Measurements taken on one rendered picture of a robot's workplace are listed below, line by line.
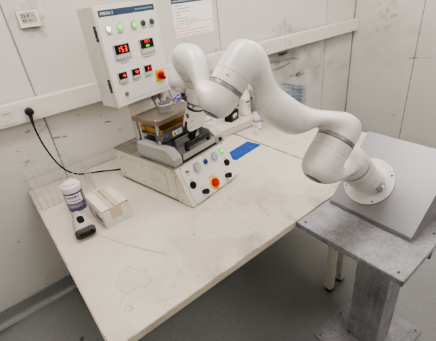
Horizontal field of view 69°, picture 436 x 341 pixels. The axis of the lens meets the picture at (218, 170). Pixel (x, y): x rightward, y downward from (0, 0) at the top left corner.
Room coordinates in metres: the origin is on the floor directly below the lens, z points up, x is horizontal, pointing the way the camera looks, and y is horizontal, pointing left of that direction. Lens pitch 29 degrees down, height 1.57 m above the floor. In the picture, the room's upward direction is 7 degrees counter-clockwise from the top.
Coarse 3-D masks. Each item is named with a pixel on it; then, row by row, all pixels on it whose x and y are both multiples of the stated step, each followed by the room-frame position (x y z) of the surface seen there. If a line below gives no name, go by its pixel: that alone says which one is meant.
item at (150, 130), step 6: (174, 120) 1.44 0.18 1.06; (180, 120) 1.43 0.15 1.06; (144, 126) 1.42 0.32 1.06; (150, 126) 1.40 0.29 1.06; (162, 126) 1.38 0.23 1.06; (168, 126) 1.38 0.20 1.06; (174, 126) 1.37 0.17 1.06; (144, 132) 1.42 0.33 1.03; (150, 132) 1.39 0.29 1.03; (162, 132) 1.33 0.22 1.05
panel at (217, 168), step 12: (204, 156) 1.32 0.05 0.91; (228, 156) 1.40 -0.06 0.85; (180, 168) 1.21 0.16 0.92; (192, 168) 1.25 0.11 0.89; (204, 168) 1.29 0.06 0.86; (216, 168) 1.32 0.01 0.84; (228, 168) 1.36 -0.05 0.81; (192, 180) 1.22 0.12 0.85; (204, 180) 1.25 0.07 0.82; (228, 180) 1.33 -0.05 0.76; (192, 192) 1.18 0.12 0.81
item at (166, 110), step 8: (176, 96) 1.55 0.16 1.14; (160, 104) 1.43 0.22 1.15; (168, 104) 1.42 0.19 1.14; (176, 104) 1.52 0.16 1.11; (184, 104) 1.51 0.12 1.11; (144, 112) 1.46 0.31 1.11; (152, 112) 1.44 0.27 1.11; (160, 112) 1.42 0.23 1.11; (168, 112) 1.41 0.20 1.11; (176, 112) 1.40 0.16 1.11; (184, 112) 1.42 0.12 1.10; (136, 120) 1.40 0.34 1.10; (144, 120) 1.35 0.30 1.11; (152, 120) 1.33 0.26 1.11; (160, 120) 1.32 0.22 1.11; (168, 120) 1.34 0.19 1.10
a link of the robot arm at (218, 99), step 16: (176, 48) 0.95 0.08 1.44; (192, 48) 0.92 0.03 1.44; (176, 64) 0.94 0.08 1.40; (192, 64) 0.88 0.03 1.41; (208, 64) 0.93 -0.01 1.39; (192, 80) 0.87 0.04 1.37; (208, 80) 0.86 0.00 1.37; (208, 96) 0.81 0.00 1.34; (224, 96) 0.80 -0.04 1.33; (240, 96) 0.83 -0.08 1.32; (208, 112) 0.81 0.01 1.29; (224, 112) 0.80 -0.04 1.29
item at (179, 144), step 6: (198, 132) 1.42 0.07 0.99; (180, 138) 1.34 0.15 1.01; (186, 138) 1.36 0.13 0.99; (210, 138) 1.39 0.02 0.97; (180, 144) 1.33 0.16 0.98; (198, 144) 1.33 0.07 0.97; (204, 144) 1.35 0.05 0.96; (210, 144) 1.37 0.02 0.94; (180, 150) 1.29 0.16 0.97; (192, 150) 1.29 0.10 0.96; (198, 150) 1.31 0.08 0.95; (186, 156) 1.26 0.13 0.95
